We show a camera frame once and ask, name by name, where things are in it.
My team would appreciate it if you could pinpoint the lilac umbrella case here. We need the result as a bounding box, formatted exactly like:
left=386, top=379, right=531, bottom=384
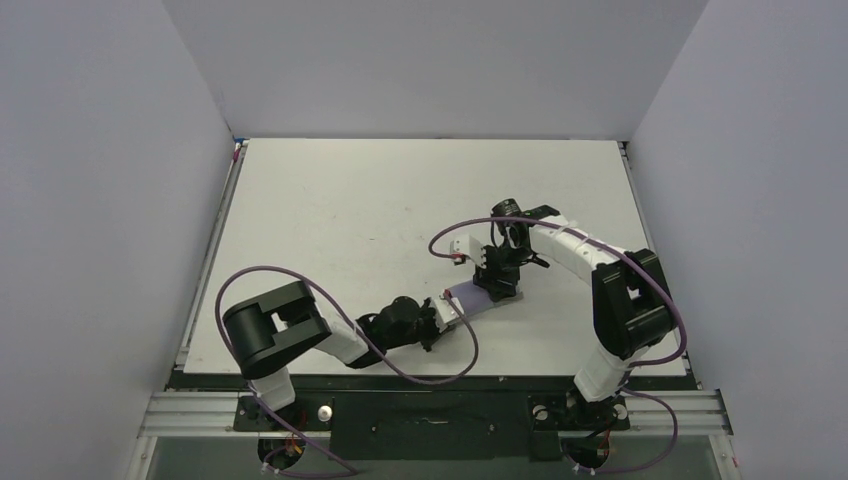
left=444, top=280, right=524, bottom=317

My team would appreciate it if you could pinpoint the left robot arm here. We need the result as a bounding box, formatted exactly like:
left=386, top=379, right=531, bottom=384
left=222, top=281, right=449, bottom=412

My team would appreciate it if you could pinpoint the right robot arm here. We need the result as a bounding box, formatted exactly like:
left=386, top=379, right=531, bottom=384
left=450, top=199, right=677, bottom=402

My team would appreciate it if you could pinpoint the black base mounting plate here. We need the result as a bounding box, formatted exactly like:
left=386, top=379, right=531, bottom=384
left=233, top=391, right=630, bottom=461

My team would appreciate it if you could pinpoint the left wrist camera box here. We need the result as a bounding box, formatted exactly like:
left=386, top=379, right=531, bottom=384
left=431, top=293, right=464, bottom=332

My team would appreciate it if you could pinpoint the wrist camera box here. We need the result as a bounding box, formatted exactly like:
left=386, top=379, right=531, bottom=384
left=431, top=293, right=464, bottom=332
left=449, top=234, right=486, bottom=267

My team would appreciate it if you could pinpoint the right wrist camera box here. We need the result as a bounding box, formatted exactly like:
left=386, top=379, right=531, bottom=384
left=449, top=234, right=486, bottom=267

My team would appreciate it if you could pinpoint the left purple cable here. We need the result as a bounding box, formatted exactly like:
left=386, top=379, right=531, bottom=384
left=214, top=266, right=480, bottom=480

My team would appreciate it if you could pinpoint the aluminium rail base frame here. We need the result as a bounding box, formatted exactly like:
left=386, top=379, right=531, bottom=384
left=127, top=387, right=740, bottom=479

